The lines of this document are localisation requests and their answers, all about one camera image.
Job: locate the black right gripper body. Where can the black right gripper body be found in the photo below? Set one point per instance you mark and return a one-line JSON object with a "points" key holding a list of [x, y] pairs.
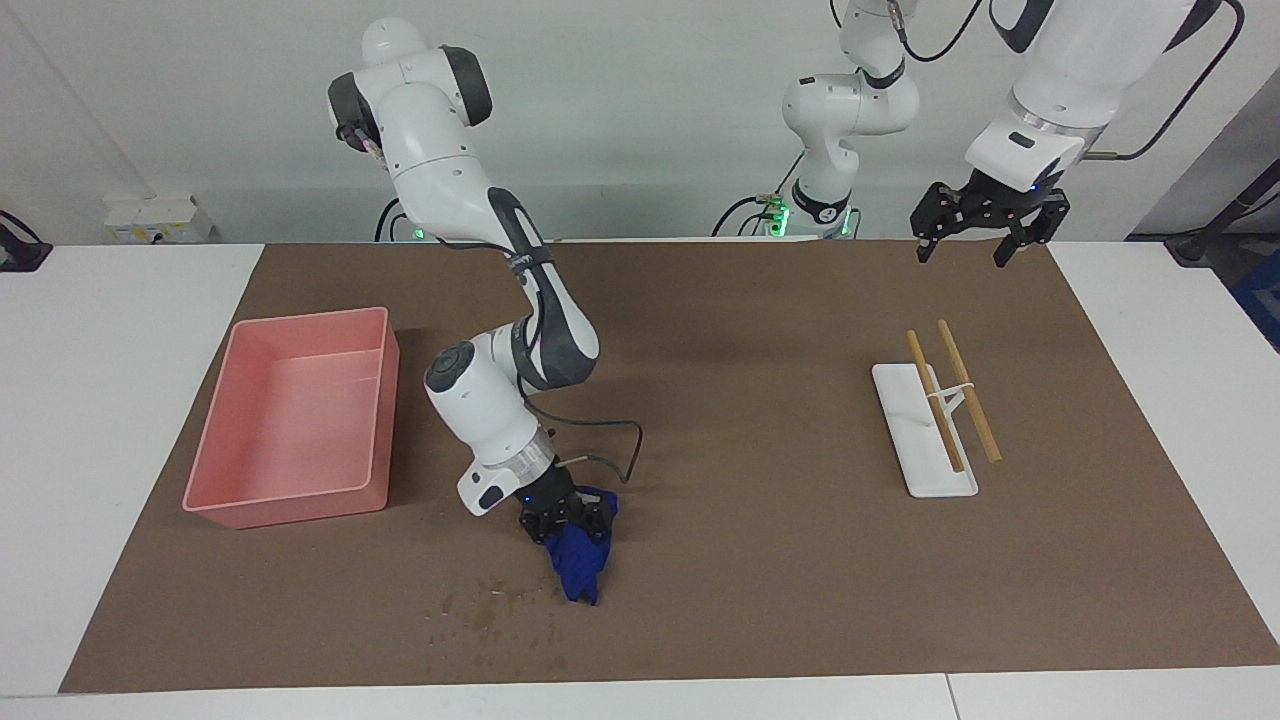
{"points": [[552, 492]]}

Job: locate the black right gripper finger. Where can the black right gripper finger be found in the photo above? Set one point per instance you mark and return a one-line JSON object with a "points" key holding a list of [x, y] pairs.
{"points": [[595, 522], [537, 526]]}

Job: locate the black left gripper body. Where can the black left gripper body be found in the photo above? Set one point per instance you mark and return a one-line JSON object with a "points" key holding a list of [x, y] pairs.
{"points": [[1003, 202]]}

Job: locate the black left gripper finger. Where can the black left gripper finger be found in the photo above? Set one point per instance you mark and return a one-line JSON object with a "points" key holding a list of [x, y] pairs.
{"points": [[938, 212], [1045, 218]]}

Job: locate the blue towel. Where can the blue towel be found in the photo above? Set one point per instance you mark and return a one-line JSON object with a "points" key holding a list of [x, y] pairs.
{"points": [[578, 565]]}

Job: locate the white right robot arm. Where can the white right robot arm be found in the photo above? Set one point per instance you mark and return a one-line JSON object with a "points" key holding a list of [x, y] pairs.
{"points": [[480, 400]]}

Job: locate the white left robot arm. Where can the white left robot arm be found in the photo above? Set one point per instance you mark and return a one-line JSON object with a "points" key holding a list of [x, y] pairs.
{"points": [[850, 100]]}

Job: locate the white towel rack stand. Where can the white towel rack stand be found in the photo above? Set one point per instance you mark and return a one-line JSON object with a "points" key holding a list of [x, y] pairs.
{"points": [[930, 470]]}

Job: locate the black stand leg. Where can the black stand leg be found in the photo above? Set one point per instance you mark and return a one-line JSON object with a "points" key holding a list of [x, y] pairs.
{"points": [[1195, 245]]}

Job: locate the brown table mat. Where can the brown table mat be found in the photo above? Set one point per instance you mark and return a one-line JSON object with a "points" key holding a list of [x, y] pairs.
{"points": [[750, 560]]}

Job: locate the wooden rack rod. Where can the wooden rack rod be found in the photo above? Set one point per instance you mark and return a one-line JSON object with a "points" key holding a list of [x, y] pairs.
{"points": [[938, 405], [970, 392]]}

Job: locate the blue box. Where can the blue box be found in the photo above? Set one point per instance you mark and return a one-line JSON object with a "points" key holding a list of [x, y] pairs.
{"points": [[1262, 295]]}

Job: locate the pink plastic bin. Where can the pink plastic bin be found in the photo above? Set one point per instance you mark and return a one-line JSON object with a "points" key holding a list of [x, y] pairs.
{"points": [[300, 420]]}

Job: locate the black clamp mount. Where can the black clamp mount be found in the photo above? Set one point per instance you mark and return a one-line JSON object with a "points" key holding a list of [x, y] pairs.
{"points": [[20, 255]]}

